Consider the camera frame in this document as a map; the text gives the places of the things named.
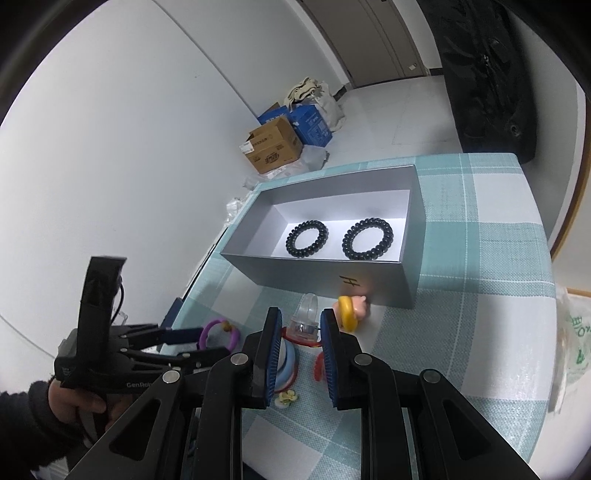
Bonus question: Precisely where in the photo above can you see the purple ring hair tie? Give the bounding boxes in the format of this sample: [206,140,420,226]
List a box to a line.
[199,318,241,352]

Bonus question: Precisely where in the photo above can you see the cream canvas bag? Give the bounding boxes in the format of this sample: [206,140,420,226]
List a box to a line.
[283,78,345,132]

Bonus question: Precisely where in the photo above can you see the blue cardboard carton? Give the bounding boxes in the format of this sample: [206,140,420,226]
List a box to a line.
[257,104,333,147]

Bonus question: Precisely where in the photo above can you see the clear plastic bag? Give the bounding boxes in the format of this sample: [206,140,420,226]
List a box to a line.
[302,144,331,169]

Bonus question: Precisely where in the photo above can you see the white green-printed plastic bag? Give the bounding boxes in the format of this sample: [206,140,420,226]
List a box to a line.
[549,285,591,414]

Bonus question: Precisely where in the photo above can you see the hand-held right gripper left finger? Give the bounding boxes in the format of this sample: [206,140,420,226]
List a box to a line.
[65,308,283,480]

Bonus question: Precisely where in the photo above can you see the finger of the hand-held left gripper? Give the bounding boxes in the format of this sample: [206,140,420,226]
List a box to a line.
[124,347,232,374]
[124,324,205,347]

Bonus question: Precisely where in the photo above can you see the white plastic packets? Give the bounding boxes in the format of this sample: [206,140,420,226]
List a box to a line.
[224,175,259,228]

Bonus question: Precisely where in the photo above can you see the grey cardboard box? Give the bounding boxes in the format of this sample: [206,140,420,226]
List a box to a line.
[221,165,423,309]

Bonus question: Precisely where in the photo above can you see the blue pacifier with flower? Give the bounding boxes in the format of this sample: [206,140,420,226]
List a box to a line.
[272,339,299,394]

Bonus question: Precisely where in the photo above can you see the teal checked tablecloth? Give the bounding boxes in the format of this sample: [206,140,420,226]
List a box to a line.
[178,152,557,480]

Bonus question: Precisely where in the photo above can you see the person's left forearm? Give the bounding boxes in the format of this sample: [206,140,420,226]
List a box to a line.
[0,379,95,476]

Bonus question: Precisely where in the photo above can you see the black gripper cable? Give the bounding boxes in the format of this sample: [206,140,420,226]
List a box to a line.
[110,281,126,320]

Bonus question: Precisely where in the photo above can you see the grey door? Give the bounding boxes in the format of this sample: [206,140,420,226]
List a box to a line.
[318,0,445,89]

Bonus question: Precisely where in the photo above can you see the black spiral hair tie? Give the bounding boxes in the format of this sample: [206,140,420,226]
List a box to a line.
[285,220,328,257]
[342,216,394,260]

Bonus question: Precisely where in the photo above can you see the brown cardboard carton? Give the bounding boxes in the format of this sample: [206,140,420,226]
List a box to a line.
[239,116,304,175]

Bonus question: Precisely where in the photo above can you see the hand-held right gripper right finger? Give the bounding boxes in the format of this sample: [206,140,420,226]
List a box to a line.
[320,308,541,480]

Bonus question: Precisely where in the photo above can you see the black coat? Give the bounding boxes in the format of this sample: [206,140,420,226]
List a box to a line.
[418,0,540,163]

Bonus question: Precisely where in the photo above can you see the person's left hand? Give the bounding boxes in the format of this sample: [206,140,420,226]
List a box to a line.
[48,378,122,435]

